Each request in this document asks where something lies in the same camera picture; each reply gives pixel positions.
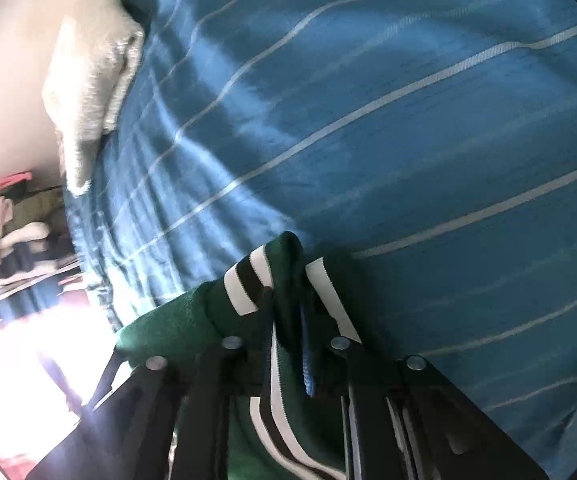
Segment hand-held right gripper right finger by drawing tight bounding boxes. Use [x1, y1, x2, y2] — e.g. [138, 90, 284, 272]
[299, 304, 552, 480]

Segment blue striped bedsheet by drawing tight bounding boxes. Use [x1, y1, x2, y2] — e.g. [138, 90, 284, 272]
[61, 0, 577, 462]

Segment green and white varsity jacket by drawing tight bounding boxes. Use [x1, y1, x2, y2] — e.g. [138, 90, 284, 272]
[112, 230, 365, 480]

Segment cream fluffy blanket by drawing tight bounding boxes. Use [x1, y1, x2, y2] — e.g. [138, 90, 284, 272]
[41, 12, 147, 197]

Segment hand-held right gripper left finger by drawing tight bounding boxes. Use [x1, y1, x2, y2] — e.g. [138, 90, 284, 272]
[26, 305, 276, 480]

